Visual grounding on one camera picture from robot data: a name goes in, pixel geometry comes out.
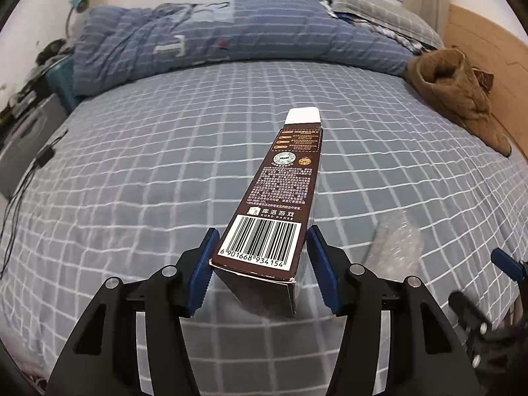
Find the black tangled object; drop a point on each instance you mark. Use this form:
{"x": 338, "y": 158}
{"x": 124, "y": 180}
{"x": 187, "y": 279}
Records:
{"x": 53, "y": 49}

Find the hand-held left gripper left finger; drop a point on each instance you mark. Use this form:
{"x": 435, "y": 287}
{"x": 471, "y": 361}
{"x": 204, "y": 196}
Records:
{"x": 202, "y": 268}

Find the grey suitcase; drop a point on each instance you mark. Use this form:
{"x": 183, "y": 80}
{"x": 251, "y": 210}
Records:
{"x": 29, "y": 140}

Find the brown patterned garment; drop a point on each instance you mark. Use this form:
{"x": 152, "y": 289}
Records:
{"x": 484, "y": 80}

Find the teal suitcase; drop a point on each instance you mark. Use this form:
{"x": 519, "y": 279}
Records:
{"x": 62, "y": 82}

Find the clear plastic bags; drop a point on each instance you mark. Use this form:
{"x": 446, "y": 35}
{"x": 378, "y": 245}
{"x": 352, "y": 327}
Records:
{"x": 396, "y": 243}

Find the brown fleece jacket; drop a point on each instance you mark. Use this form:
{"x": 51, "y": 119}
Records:
{"x": 449, "y": 90}

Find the grey checked bed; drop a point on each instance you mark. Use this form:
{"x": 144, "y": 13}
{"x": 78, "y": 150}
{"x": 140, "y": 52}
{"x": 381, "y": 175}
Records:
{"x": 123, "y": 198}

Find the wooden headboard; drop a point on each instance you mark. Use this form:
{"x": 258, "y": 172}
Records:
{"x": 495, "y": 57}

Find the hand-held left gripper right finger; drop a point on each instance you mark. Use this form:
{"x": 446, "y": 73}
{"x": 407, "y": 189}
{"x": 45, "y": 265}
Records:
{"x": 324, "y": 268}

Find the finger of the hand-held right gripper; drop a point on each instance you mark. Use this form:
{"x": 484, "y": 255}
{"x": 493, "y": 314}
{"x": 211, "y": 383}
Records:
{"x": 466, "y": 307}
{"x": 509, "y": 264}

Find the brown cardboard box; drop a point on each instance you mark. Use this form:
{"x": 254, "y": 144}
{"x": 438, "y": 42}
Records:
{"x": 280, "y": 198}

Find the blue striped quilt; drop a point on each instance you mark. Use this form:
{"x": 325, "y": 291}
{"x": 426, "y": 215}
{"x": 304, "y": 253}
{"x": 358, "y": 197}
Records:
{"x": 247, "y": 33}

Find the blue desk lamp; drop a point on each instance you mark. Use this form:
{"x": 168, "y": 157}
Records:
{"x": 78, "y": 3}

